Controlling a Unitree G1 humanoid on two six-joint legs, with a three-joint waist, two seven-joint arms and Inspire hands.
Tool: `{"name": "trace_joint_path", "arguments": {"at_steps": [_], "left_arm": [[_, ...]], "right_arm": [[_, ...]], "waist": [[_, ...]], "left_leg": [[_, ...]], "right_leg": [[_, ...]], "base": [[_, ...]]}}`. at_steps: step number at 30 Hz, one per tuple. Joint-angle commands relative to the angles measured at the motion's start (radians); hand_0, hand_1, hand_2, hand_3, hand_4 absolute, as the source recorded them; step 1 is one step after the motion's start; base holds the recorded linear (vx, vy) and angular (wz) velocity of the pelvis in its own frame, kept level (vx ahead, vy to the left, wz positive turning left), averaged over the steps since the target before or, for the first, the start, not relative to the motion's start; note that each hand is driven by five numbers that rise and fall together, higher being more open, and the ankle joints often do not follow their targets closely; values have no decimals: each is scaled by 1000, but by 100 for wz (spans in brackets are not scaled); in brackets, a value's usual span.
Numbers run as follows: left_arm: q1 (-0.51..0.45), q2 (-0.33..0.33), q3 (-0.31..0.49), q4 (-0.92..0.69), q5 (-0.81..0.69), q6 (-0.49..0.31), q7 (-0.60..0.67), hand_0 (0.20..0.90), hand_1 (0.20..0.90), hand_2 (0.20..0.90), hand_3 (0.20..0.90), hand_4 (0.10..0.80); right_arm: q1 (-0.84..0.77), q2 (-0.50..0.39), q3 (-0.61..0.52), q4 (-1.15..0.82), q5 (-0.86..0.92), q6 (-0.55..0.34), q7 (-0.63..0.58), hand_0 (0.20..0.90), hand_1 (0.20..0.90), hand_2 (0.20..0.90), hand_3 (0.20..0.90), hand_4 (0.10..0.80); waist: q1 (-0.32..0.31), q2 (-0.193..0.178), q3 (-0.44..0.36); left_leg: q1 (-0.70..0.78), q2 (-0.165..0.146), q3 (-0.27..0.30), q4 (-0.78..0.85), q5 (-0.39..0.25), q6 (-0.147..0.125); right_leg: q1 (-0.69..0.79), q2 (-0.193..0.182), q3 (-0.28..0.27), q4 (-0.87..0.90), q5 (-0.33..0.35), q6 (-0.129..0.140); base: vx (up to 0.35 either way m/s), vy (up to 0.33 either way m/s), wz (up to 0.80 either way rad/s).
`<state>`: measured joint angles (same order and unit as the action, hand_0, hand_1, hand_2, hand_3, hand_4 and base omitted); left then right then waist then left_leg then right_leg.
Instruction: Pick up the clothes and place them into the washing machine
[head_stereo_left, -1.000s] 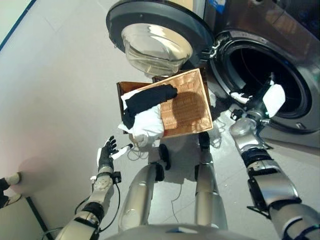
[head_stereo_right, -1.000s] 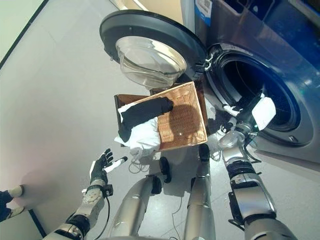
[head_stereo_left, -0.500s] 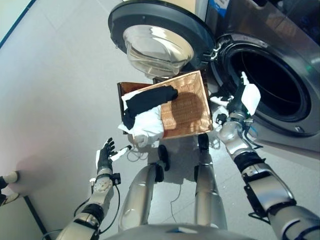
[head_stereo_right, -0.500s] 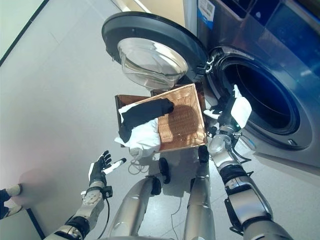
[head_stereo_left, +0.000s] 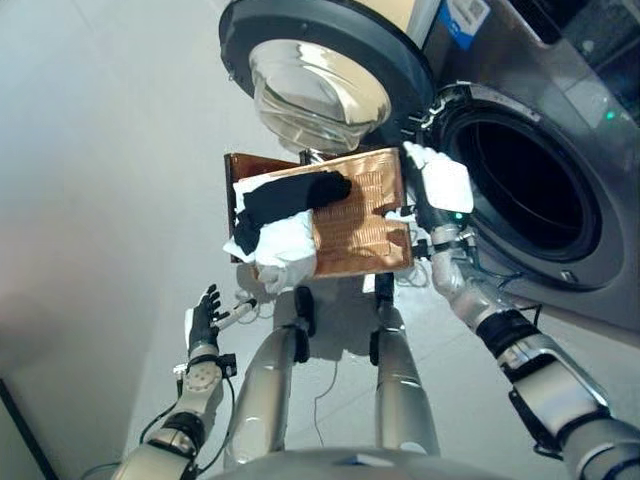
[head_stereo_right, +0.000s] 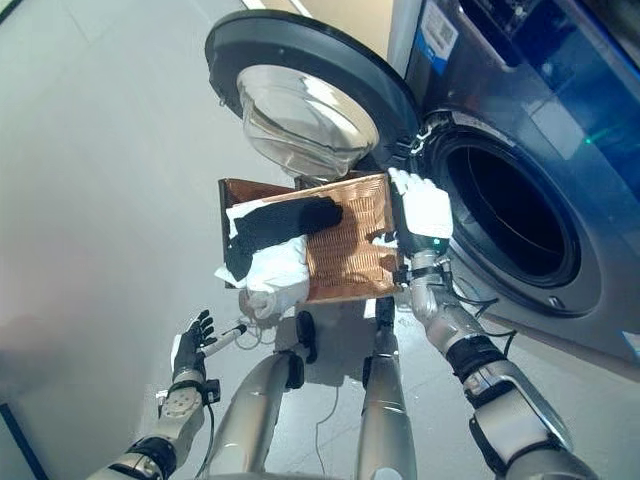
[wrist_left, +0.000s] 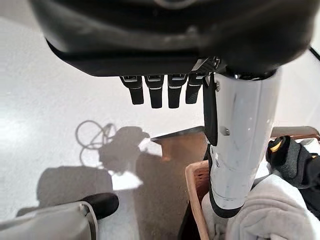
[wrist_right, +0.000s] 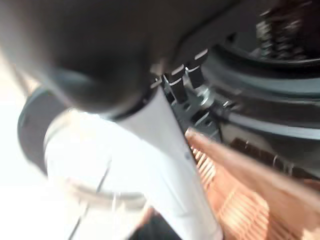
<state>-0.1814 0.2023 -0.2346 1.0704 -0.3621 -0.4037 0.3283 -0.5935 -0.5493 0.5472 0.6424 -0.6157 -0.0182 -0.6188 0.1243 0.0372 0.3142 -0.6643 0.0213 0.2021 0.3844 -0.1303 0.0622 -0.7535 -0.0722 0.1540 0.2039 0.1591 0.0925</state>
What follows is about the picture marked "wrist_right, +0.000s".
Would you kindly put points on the robot right hand black glove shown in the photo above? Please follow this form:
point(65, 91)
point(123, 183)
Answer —
point(100, 50)

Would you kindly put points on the round glass washing machine door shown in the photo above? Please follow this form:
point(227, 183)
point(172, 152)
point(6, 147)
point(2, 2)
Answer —
point(75, 162)

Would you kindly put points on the grey front-load washing machine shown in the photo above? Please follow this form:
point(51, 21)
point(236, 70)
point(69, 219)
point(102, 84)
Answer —
point(262, 82)

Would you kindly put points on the rectangular wicker laundry tray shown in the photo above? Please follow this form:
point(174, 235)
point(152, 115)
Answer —
point(250, 187)

